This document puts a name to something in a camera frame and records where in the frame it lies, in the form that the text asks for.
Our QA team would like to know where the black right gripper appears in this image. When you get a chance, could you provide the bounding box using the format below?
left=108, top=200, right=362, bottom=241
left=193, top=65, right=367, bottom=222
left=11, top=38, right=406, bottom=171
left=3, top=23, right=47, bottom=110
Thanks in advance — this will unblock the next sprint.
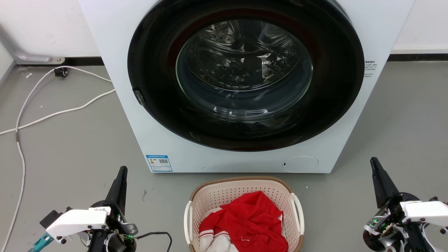
left=363, top=157, right=426, bottom=252

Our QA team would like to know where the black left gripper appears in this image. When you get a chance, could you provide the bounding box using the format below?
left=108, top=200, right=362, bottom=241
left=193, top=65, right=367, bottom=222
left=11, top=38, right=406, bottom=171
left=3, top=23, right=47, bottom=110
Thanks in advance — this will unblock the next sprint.
left=87, top=166, right=139, bottom=252

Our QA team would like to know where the beige plastic laundry basket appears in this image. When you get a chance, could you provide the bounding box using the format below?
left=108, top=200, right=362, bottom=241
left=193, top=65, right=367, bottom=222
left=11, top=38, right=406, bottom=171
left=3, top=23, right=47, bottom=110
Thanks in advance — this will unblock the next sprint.
left=184, top=176, right=305, bottom=252

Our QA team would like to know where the blue energy label sticker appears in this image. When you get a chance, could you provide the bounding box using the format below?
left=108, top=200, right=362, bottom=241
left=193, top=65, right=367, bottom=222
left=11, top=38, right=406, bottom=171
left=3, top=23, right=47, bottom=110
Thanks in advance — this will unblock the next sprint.
left=146, top=155, right=173, bottom=172

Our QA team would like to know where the round black washing machine door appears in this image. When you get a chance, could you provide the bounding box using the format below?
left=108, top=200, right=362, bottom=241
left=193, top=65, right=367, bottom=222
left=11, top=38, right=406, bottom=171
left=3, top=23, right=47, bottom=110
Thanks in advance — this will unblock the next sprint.
left=127, top=0, right=365, bottom=152

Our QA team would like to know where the round white filter cover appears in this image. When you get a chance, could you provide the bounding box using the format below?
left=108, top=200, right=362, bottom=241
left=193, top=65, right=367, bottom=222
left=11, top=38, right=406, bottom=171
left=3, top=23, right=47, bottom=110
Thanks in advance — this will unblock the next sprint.
left=282, top=156, right=319, bottom=173

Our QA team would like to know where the teal plastic clip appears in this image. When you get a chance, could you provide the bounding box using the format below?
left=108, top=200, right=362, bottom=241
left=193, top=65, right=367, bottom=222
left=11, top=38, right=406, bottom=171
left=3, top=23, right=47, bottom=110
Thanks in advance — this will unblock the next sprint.
left=28, top=233, right=54, bottom=252

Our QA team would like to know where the white garment with red stripes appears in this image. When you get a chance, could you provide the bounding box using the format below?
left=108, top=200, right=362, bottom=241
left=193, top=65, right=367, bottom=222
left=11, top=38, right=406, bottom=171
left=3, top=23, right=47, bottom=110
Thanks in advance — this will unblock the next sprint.
left=199, top=229, right=239, bottom=252

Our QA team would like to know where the small printed text sticker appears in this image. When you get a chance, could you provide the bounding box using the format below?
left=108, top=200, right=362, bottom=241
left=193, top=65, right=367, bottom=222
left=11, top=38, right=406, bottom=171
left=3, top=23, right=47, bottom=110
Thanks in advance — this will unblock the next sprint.
left=363, top=60, right=378, bottom=78

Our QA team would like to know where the white front-load washing machine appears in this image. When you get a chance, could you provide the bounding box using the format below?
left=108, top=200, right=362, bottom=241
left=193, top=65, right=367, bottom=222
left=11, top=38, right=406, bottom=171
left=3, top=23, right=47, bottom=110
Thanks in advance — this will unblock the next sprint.
left=78, top=0, right=415, bottom=174

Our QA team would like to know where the steel washing machine drum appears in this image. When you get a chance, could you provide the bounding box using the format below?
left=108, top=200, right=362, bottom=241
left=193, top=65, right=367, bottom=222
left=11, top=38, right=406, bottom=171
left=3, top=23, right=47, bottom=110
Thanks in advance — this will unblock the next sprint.
left=176, top=20, right=313, bottom=123

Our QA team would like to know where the thin black left gripper cable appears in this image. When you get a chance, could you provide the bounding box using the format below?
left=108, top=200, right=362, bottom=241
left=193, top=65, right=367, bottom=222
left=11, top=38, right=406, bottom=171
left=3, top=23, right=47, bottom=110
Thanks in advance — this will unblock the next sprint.
left=135, top=231, right=173, bottom=252

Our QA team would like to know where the long looping white cable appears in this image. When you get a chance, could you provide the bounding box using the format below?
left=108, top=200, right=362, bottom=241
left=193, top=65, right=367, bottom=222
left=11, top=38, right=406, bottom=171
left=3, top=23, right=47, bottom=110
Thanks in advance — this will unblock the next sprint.
left=0, top=65, right=112, bottom=252

